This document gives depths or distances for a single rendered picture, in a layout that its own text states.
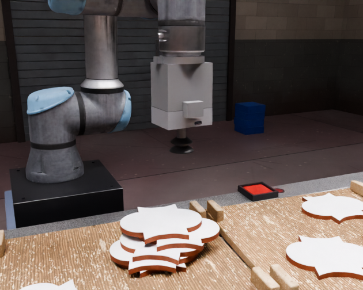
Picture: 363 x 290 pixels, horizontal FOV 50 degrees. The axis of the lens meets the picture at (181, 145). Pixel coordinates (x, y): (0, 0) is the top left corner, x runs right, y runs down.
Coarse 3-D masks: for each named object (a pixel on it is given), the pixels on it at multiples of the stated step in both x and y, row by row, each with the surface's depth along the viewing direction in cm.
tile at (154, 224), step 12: (132, 216) 73; (144, 216) 73; (156, 216) 73; (168, 216) 73; (180, 216) 73; (192, 216) 73; (120, 228) 70; (132, 228) 68; (144, 228) 68; (156, 228) 68; (168, 228) 68; (180, 228) 68; (192, 228) 69; (144, 240) 66; (156, 240) 66
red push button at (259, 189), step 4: (260, 184) 104; (248, 188) 102; (252, 188) 102; (256, 188) 102; (260, 188) 102; (264, 188) 102; (252, 192) 99; (256, 192) 99; (260, 192) 99; (264, 192) 99
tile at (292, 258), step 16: (304, 240) 73; (320, 240) 73; (336, 240) 73; (288, 256) 68; (304, 256) 67; (320, 256) 67; (336, 256) 67; (352, 256) 67; (320, 272) 63; (336, 272) 63; (352, 272) 63
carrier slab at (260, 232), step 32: (320, 192) 97; (352, 192) 97; (224, 224) 81; (256, 224) 81; (288, 224) 81; (320, 224) 81; (352, 224) 81; (256, 256) 69; (320, 288) 60; (352, 288) 60
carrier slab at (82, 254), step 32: (32, 256) 69; (64, 256) 69; (96, 256) 69; (224, 256) 69; (0, 288) 60; (96, 288) 60; (128, 288) 60; (160, 288) 60; (192, 288) 60; (224, 288) 60; (256, 288) 60
